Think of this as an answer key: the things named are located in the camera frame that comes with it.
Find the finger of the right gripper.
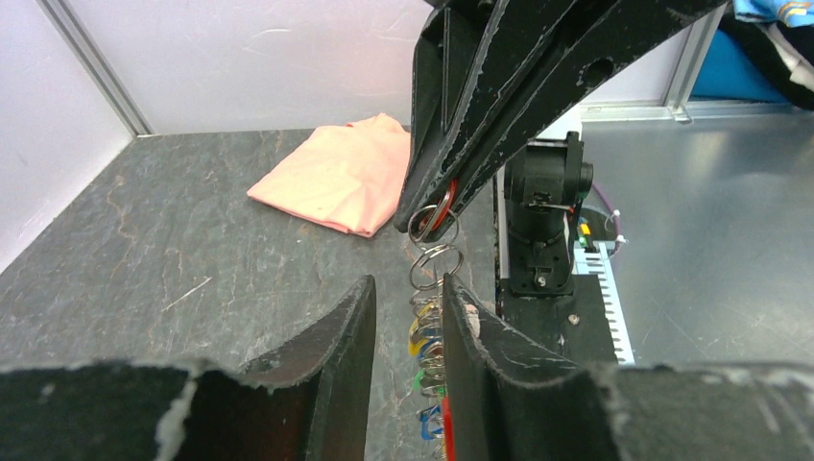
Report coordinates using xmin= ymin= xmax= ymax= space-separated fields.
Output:
xmin=419 ymin=0 xmax=717 ymax=212
xmin=394 ymin=1 xmax=611 ymax=232

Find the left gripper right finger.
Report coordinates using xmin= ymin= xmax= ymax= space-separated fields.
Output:
xmin=442 ymin=275 xmax=813 ymax=460

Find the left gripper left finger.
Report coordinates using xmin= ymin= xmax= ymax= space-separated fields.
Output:
xmin=1 ymin=275 xmax=376 ymax=460

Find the steel key holder red handle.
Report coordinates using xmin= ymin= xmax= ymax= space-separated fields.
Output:
xmin=409 ymin=244 xmax=463 ymax=460

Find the red key tag with ring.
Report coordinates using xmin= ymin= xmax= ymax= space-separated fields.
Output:
xmin=407 ymin=180 xmax=458 ymax=248

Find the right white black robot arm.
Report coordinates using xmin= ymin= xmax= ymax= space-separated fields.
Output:
xmin=395 ymin=1 xmax=717 ymax=293

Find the blue key tag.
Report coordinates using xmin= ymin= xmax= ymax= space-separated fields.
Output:
xmin=418 ymin=404 xmax=444 ymax=441

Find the green key tag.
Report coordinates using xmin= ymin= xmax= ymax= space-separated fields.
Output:
xmin=411 ymin=370 xmax=424 ymax=391

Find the pink folded cloth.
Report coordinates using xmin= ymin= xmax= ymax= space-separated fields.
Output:
xmin=247 ymin=113 xmax=411 ymax=238

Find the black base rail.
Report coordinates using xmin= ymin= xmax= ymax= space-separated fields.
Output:
xmin=496 ymin=275 xmax=617 ymax=364

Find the white slotted cable duct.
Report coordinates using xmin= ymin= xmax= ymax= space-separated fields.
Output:
xmin=573 ymin=241 xmax=635 ymax=366

